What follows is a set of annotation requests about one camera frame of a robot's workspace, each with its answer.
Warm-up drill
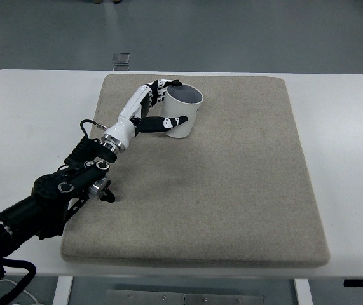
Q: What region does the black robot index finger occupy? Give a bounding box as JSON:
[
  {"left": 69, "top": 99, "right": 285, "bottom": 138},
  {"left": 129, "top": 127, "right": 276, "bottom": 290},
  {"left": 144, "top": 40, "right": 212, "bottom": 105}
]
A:
[{"left": 151, "top": 79, "right": 182, "bottom": 88}]

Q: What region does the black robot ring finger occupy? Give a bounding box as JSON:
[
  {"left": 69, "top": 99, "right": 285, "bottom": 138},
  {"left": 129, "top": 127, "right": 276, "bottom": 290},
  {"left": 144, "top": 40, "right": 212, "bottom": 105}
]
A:
[{"left": 149, "top": 91, "right": 166, "bottom": 102}]

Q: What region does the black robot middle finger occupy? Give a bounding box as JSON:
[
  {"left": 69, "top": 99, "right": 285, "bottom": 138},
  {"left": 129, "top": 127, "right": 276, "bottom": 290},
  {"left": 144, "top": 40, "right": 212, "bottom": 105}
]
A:
[{"left": 151, "top": 86, "right": 166, "bottom": 97}]

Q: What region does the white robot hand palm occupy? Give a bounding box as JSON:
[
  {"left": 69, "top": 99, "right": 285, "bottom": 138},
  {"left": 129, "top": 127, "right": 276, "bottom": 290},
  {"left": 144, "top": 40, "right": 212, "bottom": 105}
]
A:
[{"left": 101, "top": 85, "right": 151, "bottom": 152}]

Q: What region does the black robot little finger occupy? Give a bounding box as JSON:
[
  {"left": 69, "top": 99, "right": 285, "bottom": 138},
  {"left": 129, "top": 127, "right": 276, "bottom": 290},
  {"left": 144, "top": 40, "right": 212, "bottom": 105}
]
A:
[{"left": 149, "top": 97, "right": 164, "bottom": 107}]

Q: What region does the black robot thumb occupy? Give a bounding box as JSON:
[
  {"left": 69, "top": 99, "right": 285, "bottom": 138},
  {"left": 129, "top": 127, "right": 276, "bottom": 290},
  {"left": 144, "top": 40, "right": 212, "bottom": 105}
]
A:
[{"left": 134, "top": 116, "right": 188, "bottom": 133}]

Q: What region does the white plastic cup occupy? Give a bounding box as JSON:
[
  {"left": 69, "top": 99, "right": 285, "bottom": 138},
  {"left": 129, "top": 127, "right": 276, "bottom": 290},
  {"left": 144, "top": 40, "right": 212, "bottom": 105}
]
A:
[{"left": 161, "top": 84, "right": 203, "bottom": 139}]

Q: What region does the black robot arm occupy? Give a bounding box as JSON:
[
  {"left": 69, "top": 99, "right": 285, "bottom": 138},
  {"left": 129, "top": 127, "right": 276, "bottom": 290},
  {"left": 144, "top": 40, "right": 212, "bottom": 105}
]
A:
[{"left": 0, "top": 79, "right": 188, "bottom": 279}]

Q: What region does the small clear plastic box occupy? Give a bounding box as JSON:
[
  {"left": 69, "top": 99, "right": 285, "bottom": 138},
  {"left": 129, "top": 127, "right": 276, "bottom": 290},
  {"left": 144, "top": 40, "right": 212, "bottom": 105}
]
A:
[{"left": 113, "top": 52, "right": 130, "bottom": 71}]

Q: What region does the beige felt mat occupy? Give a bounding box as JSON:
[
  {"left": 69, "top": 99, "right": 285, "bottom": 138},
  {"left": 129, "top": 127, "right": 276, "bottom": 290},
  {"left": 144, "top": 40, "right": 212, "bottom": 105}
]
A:
[{"left": 61, "top": 76, "right": 330, "bottom": 268}]

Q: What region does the white table leg frame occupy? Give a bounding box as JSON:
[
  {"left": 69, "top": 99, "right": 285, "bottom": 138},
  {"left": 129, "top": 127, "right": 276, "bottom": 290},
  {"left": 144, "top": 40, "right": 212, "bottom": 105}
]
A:
[{"left": 52, "top": 276, "right": 74, "bottom": 305}]

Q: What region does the grey metal base plate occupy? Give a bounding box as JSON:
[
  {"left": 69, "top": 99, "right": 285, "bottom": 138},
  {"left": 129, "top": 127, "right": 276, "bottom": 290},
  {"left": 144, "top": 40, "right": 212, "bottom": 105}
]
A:
[{"left": 106, "top": 289, "right": 264, "bottom": 305}]

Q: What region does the black sleeved cable loop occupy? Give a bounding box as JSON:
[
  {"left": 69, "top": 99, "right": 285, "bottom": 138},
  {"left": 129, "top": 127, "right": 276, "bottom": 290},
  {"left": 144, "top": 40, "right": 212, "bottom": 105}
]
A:
[{"left": 0, "top": 259, "right": 38, "bottom": 302}]

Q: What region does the white cable on floor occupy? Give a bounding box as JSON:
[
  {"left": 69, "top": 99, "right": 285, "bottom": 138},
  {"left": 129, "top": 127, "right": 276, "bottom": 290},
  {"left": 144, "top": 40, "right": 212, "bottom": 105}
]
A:
[{"left": 0, "top": 278, "right": 39, "bottom": 305}]

